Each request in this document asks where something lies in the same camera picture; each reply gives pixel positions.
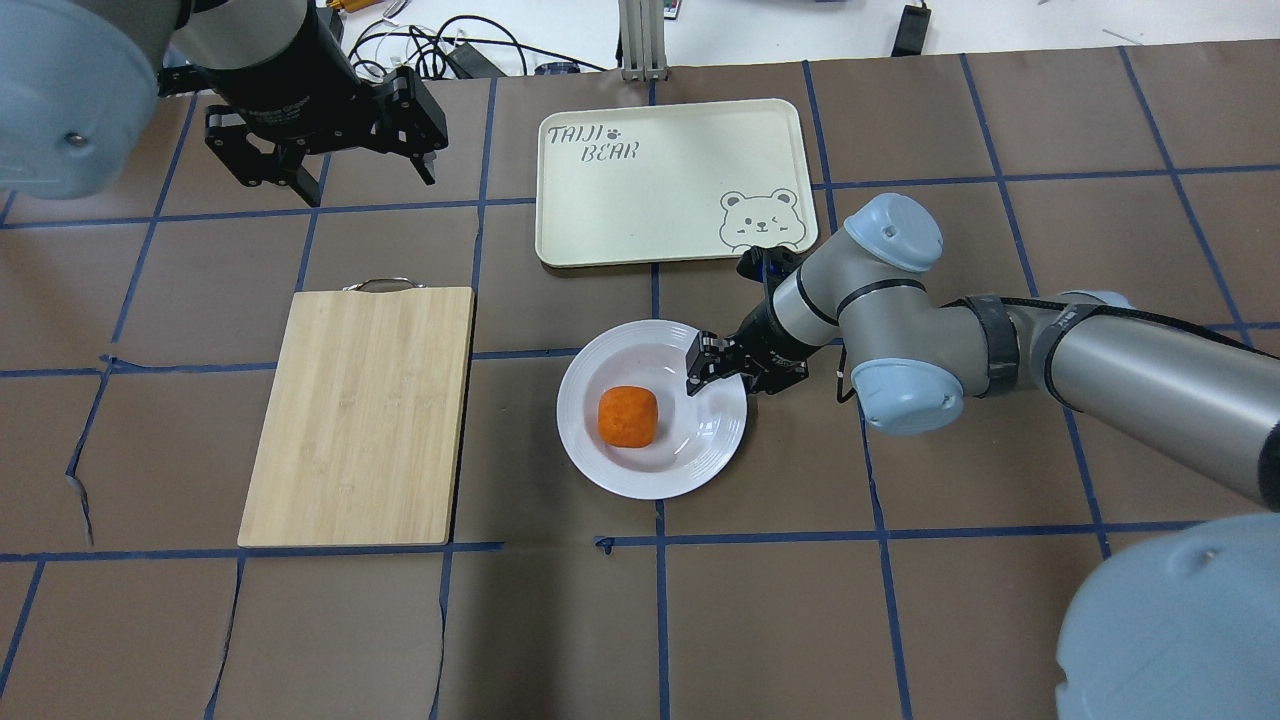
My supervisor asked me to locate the cream bear tray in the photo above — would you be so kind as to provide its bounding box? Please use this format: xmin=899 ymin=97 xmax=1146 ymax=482
xmin=534 ymin=97 xmax=818 ymax=269

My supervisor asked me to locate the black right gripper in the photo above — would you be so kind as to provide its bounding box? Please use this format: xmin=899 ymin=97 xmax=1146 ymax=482
xmin=685 ymin=247 xmax=812 ymax=397

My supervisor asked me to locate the black power adapter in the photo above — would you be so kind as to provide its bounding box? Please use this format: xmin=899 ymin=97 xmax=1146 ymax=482
xmin=890 ymin=1 xmax=932 ymax=58

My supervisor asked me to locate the orange fruit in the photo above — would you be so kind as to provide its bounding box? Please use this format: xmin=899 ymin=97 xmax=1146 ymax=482
xmin=596 ymin=386 xmax=659 ymax=448

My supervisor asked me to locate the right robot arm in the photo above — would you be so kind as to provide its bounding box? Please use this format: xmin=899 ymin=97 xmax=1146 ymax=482
xmin=686 ymin=193 xmax=1279 ymax=719

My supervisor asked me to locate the aluminium frame post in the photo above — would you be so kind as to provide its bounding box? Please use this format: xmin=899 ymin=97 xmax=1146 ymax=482
xmin=617 ymin=0 xmax=669 ymax=82

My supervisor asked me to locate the bamboo cutting board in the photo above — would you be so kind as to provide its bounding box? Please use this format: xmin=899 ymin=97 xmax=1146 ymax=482
xmin=237 ymin=284 xmax=476 ymax=550

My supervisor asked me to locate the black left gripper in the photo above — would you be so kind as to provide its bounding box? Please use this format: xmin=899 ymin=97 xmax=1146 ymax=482
xmin=172 ymin=10 xmax=449 ymax=208

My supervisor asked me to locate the white round plate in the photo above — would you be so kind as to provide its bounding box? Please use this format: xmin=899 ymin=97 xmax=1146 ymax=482
xmin=556 ymin=319 xmax=748 ymax=500

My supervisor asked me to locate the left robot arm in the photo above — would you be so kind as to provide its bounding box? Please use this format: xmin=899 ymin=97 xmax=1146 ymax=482
xmin=1 ymin=1 xmax=449 ymax=208

